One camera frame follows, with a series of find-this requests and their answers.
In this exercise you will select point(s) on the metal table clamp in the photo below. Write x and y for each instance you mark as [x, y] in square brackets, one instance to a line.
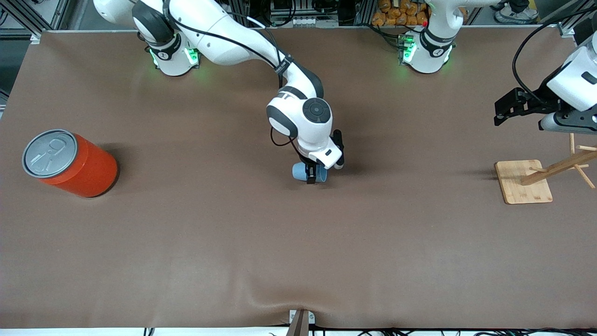
[301, 324]

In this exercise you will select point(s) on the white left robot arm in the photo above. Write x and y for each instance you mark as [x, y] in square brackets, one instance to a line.
[429, 51]

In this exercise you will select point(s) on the grey sneaker shoe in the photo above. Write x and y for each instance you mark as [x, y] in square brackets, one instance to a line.
[513, 14]

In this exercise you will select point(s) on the bag of orange snacks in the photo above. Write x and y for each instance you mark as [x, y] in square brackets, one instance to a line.
[396, 14]

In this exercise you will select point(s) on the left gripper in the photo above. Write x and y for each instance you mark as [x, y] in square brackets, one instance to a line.
[537, 102]

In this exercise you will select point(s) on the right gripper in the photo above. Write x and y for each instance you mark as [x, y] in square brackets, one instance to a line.
[310, 169]

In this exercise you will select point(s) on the light blue plastic cup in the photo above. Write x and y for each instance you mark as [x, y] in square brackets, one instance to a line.
[299, 171]

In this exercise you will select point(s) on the orange can with silver lid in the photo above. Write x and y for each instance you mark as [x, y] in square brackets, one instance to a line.
[88, 172]

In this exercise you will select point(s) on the white power strip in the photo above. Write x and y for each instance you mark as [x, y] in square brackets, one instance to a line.
[305, 21]

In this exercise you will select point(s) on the wooden mug tree stand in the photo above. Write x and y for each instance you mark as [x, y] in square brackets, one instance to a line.
[517, 182]

